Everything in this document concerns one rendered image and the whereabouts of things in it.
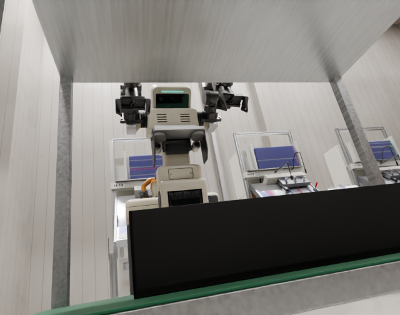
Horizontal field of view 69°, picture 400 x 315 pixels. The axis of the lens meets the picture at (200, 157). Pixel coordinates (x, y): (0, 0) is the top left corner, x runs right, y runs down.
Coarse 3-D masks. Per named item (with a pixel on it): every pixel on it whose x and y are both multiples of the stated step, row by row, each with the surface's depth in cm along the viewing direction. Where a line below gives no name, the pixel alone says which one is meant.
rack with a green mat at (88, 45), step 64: (0, 0) 35; (64, 0) 59; (128, 0) 61; (192, 0) 63; (256, 0) 66; (320, 0) 69; (384, 0) 72; (64, 64) 75; (128, 64) 79; (192, 64) 82; (256, 64) 87; (320, 64) 92; (64, 128) 73; (64, 192) 66; (64, 256) 61; (384, 256) 40
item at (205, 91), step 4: (208, 84) 154; (204, 88) 154; (208, 88) 154; (212, 88) 156; (204, 92) 153; (208, 92) 151; (204, 96) 153; (208, 96) 151; (204, 100) 154; (208, 100) 151; (204, 104) 154; (208, 104) 154
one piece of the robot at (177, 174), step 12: (168, 108) 154; (180, 108) 156; (192, 108) 158; (144, 120) 150; (156, 120) 150; (168, 120) 152; (180, 120) 154; (192, 120) 155; (168, 156) 147; (180, 156) 148; (168, 168) 141; (180, 168) 143; (192, 168) 144; (156, 180) 147; (168, 180) 139; (180, 180) 137; (192, 180) 138; (204, 180) 139; (204, 192) 137; (168, 204) 131
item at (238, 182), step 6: (234, 156) 364; (246, 156) 356; (234, 162) 366; (246, 162) 353; (234, 168) 367; (246, 168) 350; (234, 174) 368; (240, 174) 350; (234, 180) 370; (240, 180) 351; (252, 180) 345; (258, 180) 346; (234, 186) 371; (240, 186) 352; (240, 192) 353; (240, 198) 355; (246, 198) 335
